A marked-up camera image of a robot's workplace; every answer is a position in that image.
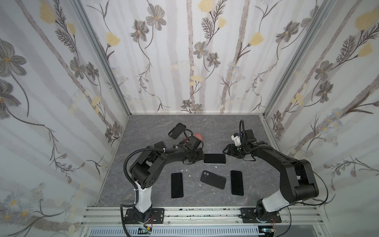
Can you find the left corner aluminium post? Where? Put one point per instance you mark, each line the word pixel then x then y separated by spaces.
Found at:
pixel 100 53

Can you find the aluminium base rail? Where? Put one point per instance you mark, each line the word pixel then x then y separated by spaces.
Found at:
pixel 293 221

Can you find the right corner aluminium post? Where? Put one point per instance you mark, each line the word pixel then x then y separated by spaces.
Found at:
pixel 306 42

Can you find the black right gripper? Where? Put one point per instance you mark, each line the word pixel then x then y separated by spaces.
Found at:
pixel 234 149

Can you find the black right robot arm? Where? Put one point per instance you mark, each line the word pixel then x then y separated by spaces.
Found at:
pixel 297 180

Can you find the purple-edged phone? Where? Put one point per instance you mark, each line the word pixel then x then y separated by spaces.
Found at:
pixel 177 190
pixel 214 159

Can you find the pink phone case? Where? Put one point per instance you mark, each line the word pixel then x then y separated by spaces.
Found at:
pixel 199 136

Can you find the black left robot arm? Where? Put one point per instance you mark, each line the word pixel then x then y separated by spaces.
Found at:
pixel 143 167

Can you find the corner aluminium post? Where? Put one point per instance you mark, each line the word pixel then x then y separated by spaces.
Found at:
pixel 306 42
pixel 100 53

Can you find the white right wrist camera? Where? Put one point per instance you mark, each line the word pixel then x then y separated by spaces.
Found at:
pixel 236 139

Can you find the blue-edged phone far left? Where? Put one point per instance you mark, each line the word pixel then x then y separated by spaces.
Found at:
pixel 160 145

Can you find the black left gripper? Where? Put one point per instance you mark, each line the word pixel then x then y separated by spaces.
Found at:
pixel 201 157

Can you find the blue-edged phone front right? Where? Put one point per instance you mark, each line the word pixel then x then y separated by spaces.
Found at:
pixel 237 183

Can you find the white slotted cable duct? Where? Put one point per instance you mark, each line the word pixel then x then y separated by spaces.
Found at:
pixel 178 231

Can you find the blue-edged phone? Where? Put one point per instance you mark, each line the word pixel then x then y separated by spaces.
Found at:
pixel 160 145
pixel 237 183

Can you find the small black phone case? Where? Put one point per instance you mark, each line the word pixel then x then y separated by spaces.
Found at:
pixel 177 130

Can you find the large black phone case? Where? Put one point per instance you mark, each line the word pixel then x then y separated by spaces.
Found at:
pixel 213 179

